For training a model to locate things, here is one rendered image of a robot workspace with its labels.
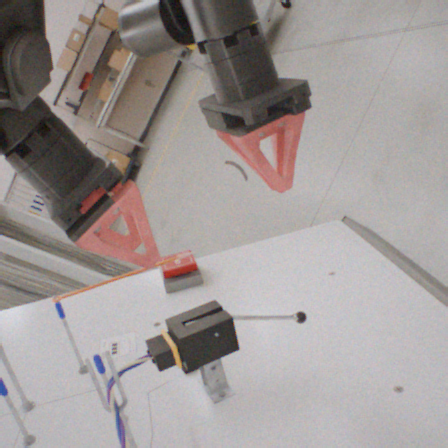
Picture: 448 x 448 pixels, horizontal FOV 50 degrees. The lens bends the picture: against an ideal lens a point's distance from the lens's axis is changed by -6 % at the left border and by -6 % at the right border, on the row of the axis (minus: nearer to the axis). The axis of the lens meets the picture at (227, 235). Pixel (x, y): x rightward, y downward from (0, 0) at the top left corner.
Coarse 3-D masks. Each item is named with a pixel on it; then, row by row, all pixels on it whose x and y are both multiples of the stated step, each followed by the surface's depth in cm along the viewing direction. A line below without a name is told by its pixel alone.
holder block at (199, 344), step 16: (208, 304) 50; (176, 320) 49; (192, 320) 49; (208, 320) 48; (224, 320) 47; (176, 336) 46; (192, 336) 46; (208, 336) 47; (224, 336) 48; (192, 352) 47; (208, 352) 48; (224, 352) 48; (192, 368) 47
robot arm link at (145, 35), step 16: (128, 0) 44; (144, 0) 42; (160, 0) 40; (128, 16) 43; (144, 16) 42; (160, 16) 41; (128, 32) 44; (144, 32) 43; (160, 32) 42; (176, 32) 42; (128, 48) 45; (144, 48) 44; (160, 48) 44; (176, 48) 44
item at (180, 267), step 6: (180, 252) 76; (186, 252) 75; (162, 258) 75; (168, 258) 75; (186, 258) 74; (192, 258) 73; (168, 264) 73; (174, 264) 72; (180, 264) 72; (186, 264) 72; (192, 264) 72; (168, 270) 71; (174, 270) 71; (180, 270) 72; (186, 270) 72; (192, 270) 72; (168, 276) 72; (174, 276) 72
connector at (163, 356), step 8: (160, 336) 49; (152, 344) 48; (160, 344) 47; (168, 344) 47; (176, 344) 47; (152, 352) 46; (160, 352) 46; (168, 352) 46; (152, 360) 47; (160, 360) 46; (168, 360) 47; (160, 368) 47; (168, 368) 47
